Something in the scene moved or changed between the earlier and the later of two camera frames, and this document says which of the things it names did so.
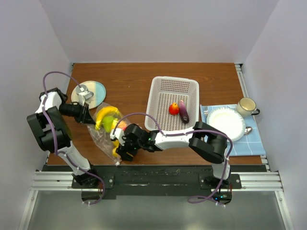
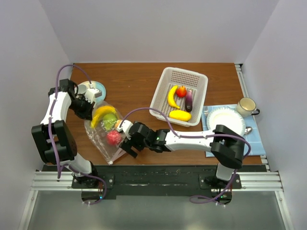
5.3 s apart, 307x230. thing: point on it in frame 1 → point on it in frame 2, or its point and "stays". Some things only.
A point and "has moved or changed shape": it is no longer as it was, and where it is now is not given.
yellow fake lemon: (116, 143) → (180, 115)
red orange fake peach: (123, 125) has moved or changed shape
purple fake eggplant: (183, 113) → (188, 100)
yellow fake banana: (108, 110) → (171, 96)
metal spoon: (248, 130) stays
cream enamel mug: (246, 107) stays
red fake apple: (174, 109) has moved or changed shape
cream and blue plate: (98, 89) stays
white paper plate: (229, 121) stays
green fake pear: (107, 122) stays
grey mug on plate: (78, 90) stays
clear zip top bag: (108, 118) stays
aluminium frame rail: (268, 180) stays
